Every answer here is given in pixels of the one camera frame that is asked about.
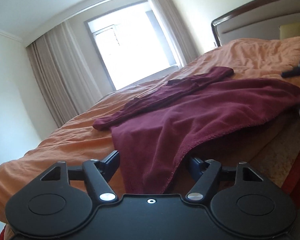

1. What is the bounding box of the yellow green pillow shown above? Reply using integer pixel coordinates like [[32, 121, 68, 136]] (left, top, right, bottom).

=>
[[279, 22, 300, 40]]

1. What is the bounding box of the maroon long sleeve shirt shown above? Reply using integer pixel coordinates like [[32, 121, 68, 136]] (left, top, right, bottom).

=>
[[93, 67, 300, 193]]

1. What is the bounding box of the beige curtain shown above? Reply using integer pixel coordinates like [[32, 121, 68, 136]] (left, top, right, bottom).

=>
[[26, 22, 102, 127], [148, 0, 200, 67]]

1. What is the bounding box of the dark wood padded headboard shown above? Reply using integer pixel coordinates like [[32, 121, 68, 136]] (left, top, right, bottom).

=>
[[211, 0, 300, 47]]

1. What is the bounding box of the beige right curtain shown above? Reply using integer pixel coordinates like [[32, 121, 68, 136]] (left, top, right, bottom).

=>
[[148, 0, 200, 67]]

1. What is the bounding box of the orange duvet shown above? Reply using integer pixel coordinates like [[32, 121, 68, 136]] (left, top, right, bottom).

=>
[[0, 37, 300, 222]]

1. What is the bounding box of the bright window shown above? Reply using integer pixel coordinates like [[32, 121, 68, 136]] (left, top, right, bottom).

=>
[[86, 1, 181, 90]]

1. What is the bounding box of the beige left curtain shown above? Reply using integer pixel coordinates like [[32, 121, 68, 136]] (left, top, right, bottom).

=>
[[26, 22, 102, 127]]

